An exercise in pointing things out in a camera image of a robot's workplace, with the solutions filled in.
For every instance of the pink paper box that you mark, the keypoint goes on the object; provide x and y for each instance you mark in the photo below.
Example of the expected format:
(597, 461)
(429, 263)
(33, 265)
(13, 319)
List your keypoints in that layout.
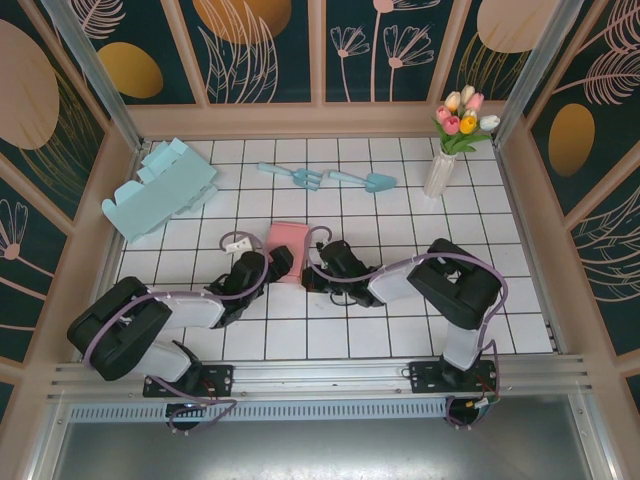
(287, 235)

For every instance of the light blue paper box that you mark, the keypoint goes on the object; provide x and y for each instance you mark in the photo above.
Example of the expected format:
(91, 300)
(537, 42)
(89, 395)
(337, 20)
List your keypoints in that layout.
(160, 190)

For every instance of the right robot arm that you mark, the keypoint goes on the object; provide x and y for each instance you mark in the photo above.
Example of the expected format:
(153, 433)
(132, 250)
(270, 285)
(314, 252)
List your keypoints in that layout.
(450, 285)

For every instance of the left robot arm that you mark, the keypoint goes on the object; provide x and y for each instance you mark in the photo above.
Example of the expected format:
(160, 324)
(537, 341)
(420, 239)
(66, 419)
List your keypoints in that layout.
(120, 330)

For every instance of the light blue garden trowel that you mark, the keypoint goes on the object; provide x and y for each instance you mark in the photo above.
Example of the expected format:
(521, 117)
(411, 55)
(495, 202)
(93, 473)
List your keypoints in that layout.
(379, 183)

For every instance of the light blue garden fork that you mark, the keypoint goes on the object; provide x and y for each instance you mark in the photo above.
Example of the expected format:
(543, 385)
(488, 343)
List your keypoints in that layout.
(305, 178)

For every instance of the white ribbed vase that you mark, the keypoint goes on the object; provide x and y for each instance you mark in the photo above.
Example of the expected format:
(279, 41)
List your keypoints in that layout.
(439, 175)

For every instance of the grey metal sheet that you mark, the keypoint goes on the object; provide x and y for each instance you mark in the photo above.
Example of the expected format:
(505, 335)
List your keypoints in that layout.
(320, 450)

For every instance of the tulip bouquet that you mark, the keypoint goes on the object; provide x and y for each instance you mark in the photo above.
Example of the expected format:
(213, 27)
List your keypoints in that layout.
(462, 117)

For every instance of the dark floral framed picture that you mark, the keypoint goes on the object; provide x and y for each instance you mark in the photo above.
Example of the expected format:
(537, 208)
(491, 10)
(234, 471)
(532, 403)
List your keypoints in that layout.
(245, 50)

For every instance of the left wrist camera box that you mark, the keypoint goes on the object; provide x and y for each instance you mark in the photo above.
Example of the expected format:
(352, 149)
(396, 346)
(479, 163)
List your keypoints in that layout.
(239, 245)

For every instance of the aluminium front rail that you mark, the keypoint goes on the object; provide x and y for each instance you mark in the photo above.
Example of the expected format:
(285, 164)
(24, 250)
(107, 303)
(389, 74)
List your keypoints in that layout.
(320, 380)

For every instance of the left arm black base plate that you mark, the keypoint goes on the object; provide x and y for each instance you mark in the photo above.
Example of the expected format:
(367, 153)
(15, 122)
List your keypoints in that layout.
(220, 377)

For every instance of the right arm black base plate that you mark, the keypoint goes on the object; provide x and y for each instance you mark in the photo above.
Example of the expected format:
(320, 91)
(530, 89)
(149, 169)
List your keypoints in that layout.
(425, 377)

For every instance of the wall panel with pink flowers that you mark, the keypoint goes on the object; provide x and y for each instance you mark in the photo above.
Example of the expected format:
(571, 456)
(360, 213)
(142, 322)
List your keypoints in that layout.
(380, 50)

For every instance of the aluminium corner post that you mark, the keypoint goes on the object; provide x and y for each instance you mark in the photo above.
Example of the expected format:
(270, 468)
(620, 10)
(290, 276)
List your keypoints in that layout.
(95, 75)
(540, 65)

